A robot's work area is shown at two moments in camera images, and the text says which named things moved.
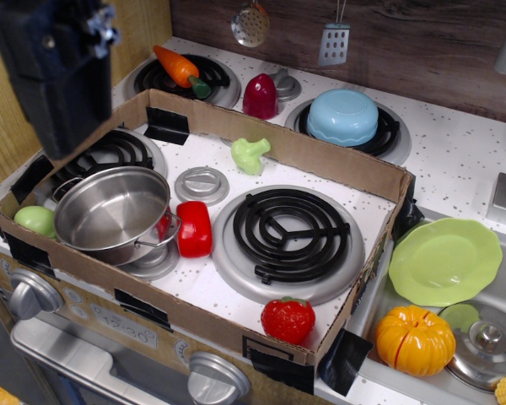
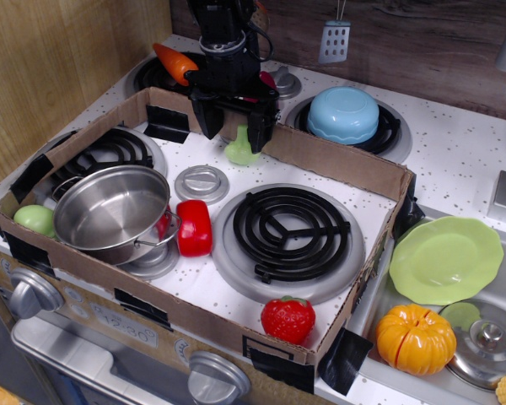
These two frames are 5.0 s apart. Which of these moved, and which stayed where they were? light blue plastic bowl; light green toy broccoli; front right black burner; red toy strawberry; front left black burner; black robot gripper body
Moved: black robot gripper body; light green toy broccoli
Stayed: red toy strawberry; front right black burner; light blue plastic bowl; front left black burner
